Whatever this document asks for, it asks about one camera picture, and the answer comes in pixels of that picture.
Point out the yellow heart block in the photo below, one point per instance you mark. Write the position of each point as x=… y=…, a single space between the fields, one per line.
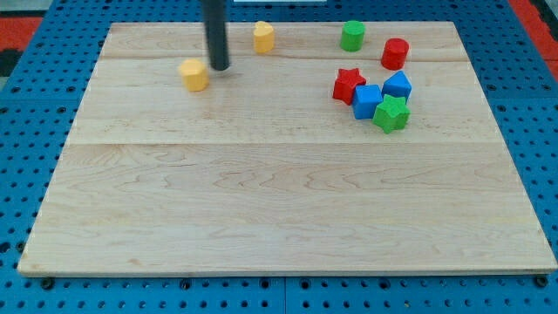
x=263 y=37

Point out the light wooden board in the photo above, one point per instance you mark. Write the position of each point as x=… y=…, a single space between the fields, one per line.
x=265 y=174

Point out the red star block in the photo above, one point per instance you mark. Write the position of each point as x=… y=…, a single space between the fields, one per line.
x=345 y=84

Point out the blue cube block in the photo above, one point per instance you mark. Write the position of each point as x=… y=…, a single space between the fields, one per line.
x=365 y=100

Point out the yellow hexagon block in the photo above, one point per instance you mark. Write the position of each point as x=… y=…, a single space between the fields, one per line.
x=194 y=74

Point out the green star block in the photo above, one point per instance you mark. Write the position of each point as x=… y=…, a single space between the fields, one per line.
x=391 y=114

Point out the blue pentagon block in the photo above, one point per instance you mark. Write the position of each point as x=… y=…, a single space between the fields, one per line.
x=397 y=85

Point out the green cylinder block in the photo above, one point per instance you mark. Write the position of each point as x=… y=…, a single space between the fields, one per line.
x=352 y=35

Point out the red cylinder block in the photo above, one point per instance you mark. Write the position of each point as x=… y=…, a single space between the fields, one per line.
x=395 y=53

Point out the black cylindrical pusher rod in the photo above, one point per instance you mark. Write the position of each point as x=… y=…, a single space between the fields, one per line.
x=214 y=20

